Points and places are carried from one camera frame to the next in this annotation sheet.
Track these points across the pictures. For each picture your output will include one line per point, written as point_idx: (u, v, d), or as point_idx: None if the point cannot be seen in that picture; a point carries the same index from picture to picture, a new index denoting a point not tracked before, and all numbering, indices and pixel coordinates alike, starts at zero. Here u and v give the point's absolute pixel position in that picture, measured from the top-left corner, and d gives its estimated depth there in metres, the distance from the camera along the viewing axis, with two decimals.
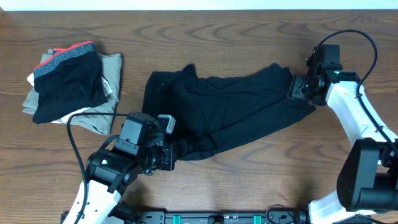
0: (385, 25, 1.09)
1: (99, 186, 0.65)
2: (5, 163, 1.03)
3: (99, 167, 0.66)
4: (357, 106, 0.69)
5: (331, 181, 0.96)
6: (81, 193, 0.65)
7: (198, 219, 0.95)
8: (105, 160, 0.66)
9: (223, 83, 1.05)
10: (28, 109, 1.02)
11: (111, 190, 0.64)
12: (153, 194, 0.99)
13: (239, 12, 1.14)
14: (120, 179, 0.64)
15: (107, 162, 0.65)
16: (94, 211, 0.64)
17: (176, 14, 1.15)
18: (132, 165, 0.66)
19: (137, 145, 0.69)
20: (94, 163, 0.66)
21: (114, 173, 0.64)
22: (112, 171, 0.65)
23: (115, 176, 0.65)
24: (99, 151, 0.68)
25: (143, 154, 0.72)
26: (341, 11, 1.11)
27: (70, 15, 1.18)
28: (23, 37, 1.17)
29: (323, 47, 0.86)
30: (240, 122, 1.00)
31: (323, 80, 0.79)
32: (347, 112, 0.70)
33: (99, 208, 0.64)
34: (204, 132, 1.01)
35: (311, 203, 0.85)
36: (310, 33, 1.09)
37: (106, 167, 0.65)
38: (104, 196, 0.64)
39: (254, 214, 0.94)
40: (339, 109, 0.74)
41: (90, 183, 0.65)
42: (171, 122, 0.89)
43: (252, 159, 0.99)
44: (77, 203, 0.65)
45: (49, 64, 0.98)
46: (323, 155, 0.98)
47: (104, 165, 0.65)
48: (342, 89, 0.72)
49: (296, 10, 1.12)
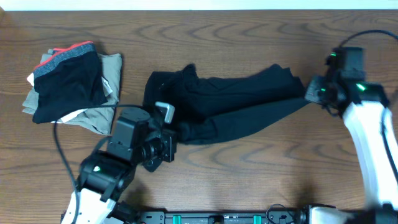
0: (385, 25, 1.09)
1: (91, 196, 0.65)
2: (5, 163, 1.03)
3: (91, 175, 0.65)
4: (377, 146, 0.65)
5: (329, 180, 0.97)
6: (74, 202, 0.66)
7: (198, 219, 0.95)
8: (97, 167, 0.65)
9: (224, 84, 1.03)
10: (28, 109, 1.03)
11: (104, 198, 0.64)
12: (153, 194, 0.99)
13: (239, 12, 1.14)
14: (112, 186, 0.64)
15: (99, 168, 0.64)
16: (87, 221, 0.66)
17: (176, 14, 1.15)
18: (124, 170, 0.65)
19: (130, 148, 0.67)
20: (87, 171, 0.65)
21: (106, 180, 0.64)
22: (104, 178, 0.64)
23: (107, 182, 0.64)
24: (93, 156, 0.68)
25: (137, 151, 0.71)
26: (341, 12, 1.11)
27: (69, 15, 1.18)
28: (23, 37, 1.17)
29: (345, 51, 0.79)
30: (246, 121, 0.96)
31: (344, 95, 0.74)
32: (366, 150, 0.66)
33: (91, 219, 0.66)
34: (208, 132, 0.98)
35: (314, 211, 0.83)
36: (310, 33, 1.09)
37: (97, 174, 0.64)
38: (96, 206, 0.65)
39: (254, 214, 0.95)
40: (358, 140, 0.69)
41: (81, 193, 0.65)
42: (169, 111, 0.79)
43: (252, 159, 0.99)
44: (69, 213, 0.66)
45: (49, 64, 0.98)
46: (323, 155, 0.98)
47: (96, 173, 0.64)
48: (363, 119, 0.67)
49: (296, 10, 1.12)
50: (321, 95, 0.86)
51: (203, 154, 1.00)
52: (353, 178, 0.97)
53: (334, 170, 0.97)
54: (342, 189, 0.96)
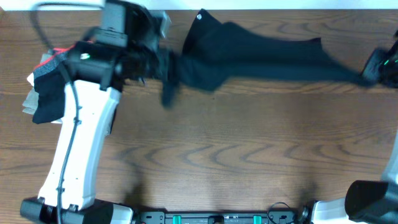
0: (383, 25, 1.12)
1: (84, 144, 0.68)
2: (5, 163, 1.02)
3: (83, 109, 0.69)
4: None
5: (331, 180, 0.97)
6: (59, 164, 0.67)
7: (198, 219, 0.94)
8: (85, 54, 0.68)
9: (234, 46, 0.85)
10: (28, 109, 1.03)
11: (78, 121, 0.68)
12: (153, 194, 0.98)
13: (238, 11, 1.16)
14: (113, 100, 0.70)
15: (88, 55, 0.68)
16: (76, 179, 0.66)
17: (177, 14, 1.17)
18: (119, 53, 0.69)
19: (122, 36, 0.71)
20: (75, 59, 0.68)
21: (99, 70, 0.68)
22: (99, 63, 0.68)
23: (101, 70, 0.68)
24: (79, 46, 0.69)
25: (101, 51, 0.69)
26: (340, 11, 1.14)
27: (70, 15, 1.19)
28: (23, 37, 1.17)
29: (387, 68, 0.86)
30: (270, 45, 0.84)
31: None
32: None
33: (79, 175, 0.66)
34: (216, 36, 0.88)
35: (317, 203, 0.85)
36: (310, 33, 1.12)
37: (87, 61, 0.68)
38: (78, 164, 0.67)
39: (254, 214, 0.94)
40: None
41: (69, 134, 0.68)
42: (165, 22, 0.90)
43: (252, 159, 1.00)
44: (76, 178, 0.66)
45: (49, 64, 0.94)
46: (323, 155, 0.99)
47: (86, 59, 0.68)
48: None
49: (295, 10, 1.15)
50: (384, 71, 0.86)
51: (203, 154, 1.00)
52: (353, 178, 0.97)
53: (334, 170, 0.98)
54: (342, 188, 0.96)
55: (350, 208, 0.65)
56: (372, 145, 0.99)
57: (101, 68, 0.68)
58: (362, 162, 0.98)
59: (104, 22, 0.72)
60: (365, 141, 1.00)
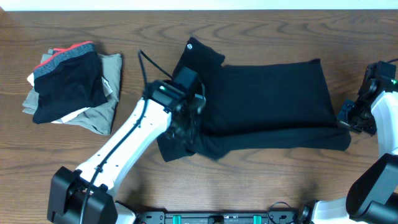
0: (383, 25, 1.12)
1: (135, 141, 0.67)
2: (5, 163, 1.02)
3: (145, 118, 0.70)
4: None
5: (331, 181, 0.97)
6: (107, 148, 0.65)
7: (198, 219, 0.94)
8: (162, 86, 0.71)
9: (245, 94, 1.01)
10: (28, 109, 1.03)
11: (138, 124, 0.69)
12: (153, 194, 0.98)
13: (238, 12, 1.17)
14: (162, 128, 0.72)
15: (164, 89, 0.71)
16: (115, 166, 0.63)
17: (177, 14, 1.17)
18: (185, 96, 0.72)
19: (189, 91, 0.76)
20: (154, 88, 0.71)
21: (165, 102, 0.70)
22: (170, 96, 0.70)
23: (167, 103, 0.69)
24: (157, 83, 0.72)
25: (173, 91, 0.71)
26: (340, 12, 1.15)
27: (70, 15, 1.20)
28: (23, 37, 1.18)
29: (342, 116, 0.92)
30: (267, 112, 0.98)
31: (374, 85, 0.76)
32: (388, 124, 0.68)
33: (120, 163, 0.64)
34: (228, 101, 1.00)
35: (318, 203, 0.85)
36: (310, 33, 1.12)
37: (162, 93, 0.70)
38: (123, 152, 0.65)
39: (254, 214, 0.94)
40: (381, 119, 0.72)
41: (125, 132, 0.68)
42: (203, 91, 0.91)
43: (252, 159, 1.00)
44: (117, 165, 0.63)
45: (49, 64, 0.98)
46: (323, 155, 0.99)
47: (162, 91, 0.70)
48: (393, 103, 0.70)
49: (294, 11, 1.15)
50: (353, 118, 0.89)
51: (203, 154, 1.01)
52: (353, 178, 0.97)
53: (334, 170, 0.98)
54: (342, 189, 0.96)
55: (351, 207, 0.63)
56: (371, 145, 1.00)
57: (168, 99, 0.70)
58: (362, 163, 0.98)
59: (181, 78, 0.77)
60: (364, 142, 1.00)
